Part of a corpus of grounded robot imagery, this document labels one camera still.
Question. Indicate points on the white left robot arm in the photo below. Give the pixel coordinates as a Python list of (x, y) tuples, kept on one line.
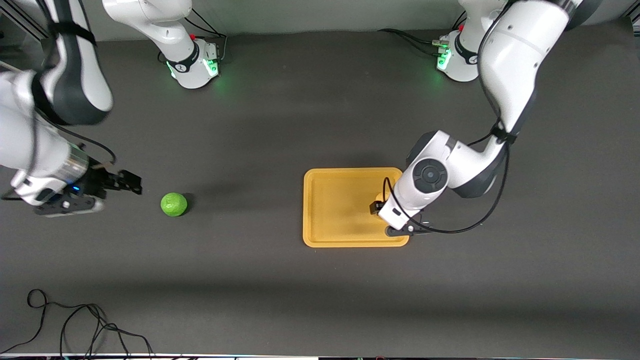
[(515, 50)]

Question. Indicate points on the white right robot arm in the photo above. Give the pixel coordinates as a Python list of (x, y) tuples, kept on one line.
[(75, 75)]

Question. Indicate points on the aluminium frame rail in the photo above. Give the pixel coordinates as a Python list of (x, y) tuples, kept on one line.
[(22, 20)]

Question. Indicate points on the yellow plastic tray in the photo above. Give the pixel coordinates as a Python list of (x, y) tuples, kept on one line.
[(340, 210)]

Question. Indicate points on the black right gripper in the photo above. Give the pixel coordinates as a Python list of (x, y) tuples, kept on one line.
[(98, 183)]

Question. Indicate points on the green apple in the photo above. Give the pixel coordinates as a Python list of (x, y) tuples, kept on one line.
[(174, 204)]

